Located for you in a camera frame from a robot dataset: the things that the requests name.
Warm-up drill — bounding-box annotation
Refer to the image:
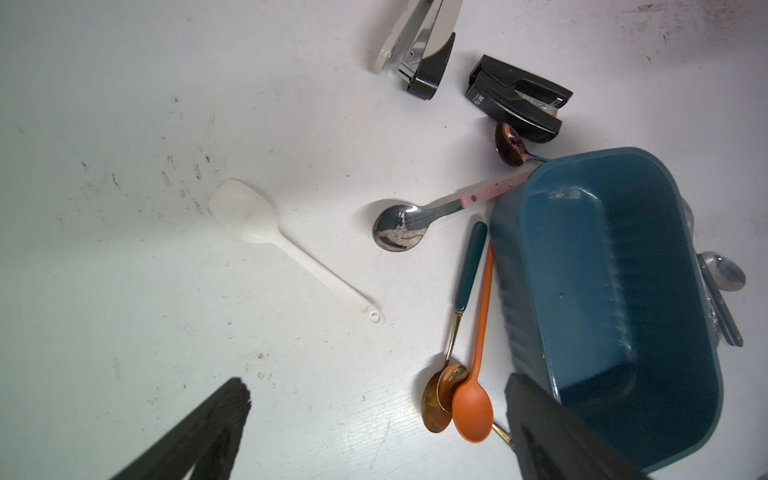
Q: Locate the dotted steel spoon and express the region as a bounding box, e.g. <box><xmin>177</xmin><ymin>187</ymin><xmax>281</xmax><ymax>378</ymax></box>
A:
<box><xmin>699</xmin><ymin>251</ymin><xmax>746</xmax><ymax>292</ymax></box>

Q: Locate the gold spoon green handle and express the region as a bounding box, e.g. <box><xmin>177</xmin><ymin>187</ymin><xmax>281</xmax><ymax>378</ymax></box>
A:
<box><xmin>420</xmin><ymin>221</ymin><xmax>488</xmax><ymax>433</ymax></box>
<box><xmin>437</xmin><ymin>363</ymin><xmax>515</xmax><ymax>450</ymax></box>

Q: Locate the teal plastic storage box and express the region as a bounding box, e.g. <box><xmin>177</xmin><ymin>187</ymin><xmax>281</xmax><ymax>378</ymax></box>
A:
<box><xmin>490</xmin><ymin>147</ymin><xmax>723</xmax><ymax>473</ymax></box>

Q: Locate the white plastic spoon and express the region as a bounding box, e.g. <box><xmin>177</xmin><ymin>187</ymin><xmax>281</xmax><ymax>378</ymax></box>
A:
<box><xmin>208</xmin><ymin>179</ymin><xmax>385</xmax><ymax>325</ymax></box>

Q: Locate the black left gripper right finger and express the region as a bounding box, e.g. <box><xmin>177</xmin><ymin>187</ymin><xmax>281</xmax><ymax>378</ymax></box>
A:
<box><xmin>505</xmin><ymin>373</ymin><xmax>647</xmax><ymax>480</ymax></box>

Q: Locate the steel spoon pink handle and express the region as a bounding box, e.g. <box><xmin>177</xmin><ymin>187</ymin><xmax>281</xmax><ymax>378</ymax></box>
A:
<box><xmin>372</xmin><ymin>170</ymin><xmax>534</xmax><ymax>252</ymax></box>

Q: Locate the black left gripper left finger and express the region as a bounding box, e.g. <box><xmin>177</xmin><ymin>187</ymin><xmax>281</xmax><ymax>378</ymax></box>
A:
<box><xmin>115</xmin><ymin>377</ymin><xmax>251</xmax><ymax>479</ymax></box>

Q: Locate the iridescent rainbow metal spoon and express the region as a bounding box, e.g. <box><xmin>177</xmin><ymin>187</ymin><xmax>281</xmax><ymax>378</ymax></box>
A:
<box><xmin>494</xmin><ymin>122</ymin><xmax>548</xmax><ymax>167</ymax></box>

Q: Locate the steel spoon green handle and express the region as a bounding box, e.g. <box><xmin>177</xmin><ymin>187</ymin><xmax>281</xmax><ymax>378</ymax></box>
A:
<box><xmin>697</xmin><ymin>253</ymin><xmax>744</xmax><ymax>347</ymax></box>

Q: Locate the orange plastic spoon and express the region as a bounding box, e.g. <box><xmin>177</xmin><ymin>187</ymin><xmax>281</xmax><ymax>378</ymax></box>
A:
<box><xmin>453</xmin><ymin>243</ymin><xmax>494</xmax><ymax>443</ymax></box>

